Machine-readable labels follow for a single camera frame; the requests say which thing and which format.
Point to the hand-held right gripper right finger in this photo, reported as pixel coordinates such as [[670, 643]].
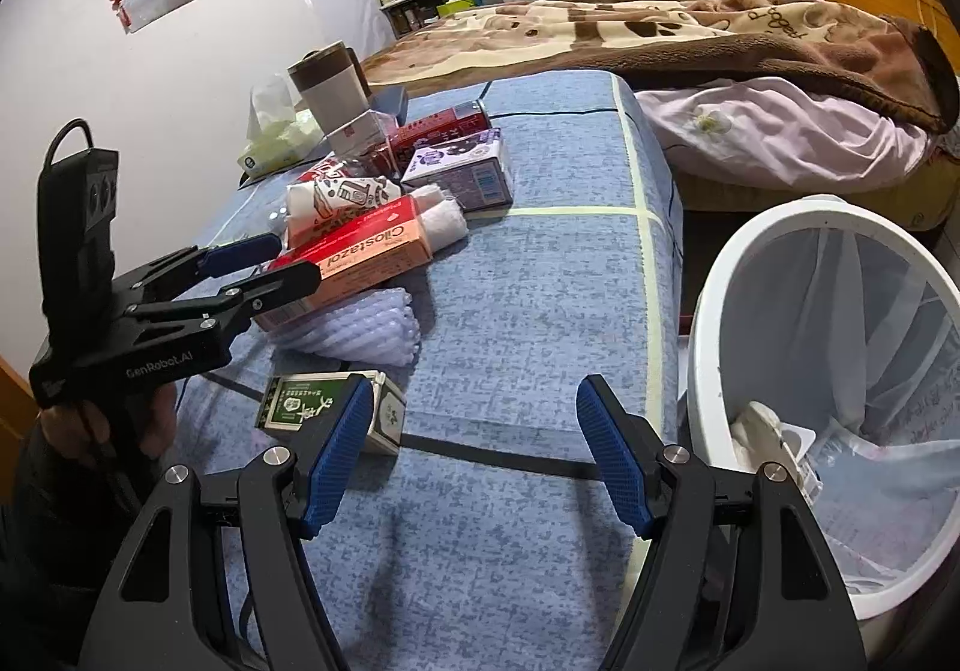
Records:
[[611, 461]]

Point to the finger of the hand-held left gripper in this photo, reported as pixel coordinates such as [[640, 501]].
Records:
[[285, 285], [240, 252]]

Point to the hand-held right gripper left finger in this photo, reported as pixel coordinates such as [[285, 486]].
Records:
[[337, 461]]

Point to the orange medicine box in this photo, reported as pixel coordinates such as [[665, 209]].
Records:
[[360, 251]]

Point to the printed paper wrapper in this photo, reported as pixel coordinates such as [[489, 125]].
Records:
[[341, 200]]

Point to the white trash bin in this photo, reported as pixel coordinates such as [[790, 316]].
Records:
[[705, 341]]

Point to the red milk can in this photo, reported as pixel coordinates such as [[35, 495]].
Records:
[[439, 122]]

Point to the person's left hand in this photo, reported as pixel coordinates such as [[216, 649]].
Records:
[[61, 431]]

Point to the silver pill blister pack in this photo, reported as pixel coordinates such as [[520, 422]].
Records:
[[274, 216]]

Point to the small green and white box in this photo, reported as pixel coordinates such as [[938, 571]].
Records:
[[300, 405]]

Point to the white foam net sleeve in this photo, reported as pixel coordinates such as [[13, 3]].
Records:
[[360, 330]]

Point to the red snack packet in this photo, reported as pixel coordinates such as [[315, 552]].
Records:
[[319, 170]]

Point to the green tissue pack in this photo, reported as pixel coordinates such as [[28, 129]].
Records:
[[277, 142]]

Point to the white crumpled packaging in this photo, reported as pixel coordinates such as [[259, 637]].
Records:
[[757, 431]]

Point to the strawberry milk carton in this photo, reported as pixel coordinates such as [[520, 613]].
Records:
[[360, 137]]

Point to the white rolled paper towel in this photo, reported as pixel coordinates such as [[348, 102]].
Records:
[[442, 221]]

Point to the blue checked tablecloth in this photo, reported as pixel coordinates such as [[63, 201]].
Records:
[[525, 303]]

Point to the brown and white tumbler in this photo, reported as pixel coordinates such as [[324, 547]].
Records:
[[330, 93]]

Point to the purple milk carton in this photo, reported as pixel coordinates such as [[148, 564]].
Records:
[[450, 161]]

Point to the blue glasses case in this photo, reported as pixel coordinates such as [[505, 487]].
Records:
[[391, 104]]

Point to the clear plastic bin liner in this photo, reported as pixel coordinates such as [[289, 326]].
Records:
[[885, 341]]

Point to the pink quilt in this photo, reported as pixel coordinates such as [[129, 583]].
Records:
[[787, 131]]

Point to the brown printed blanket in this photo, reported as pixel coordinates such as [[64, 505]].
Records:
[[600, 41]]

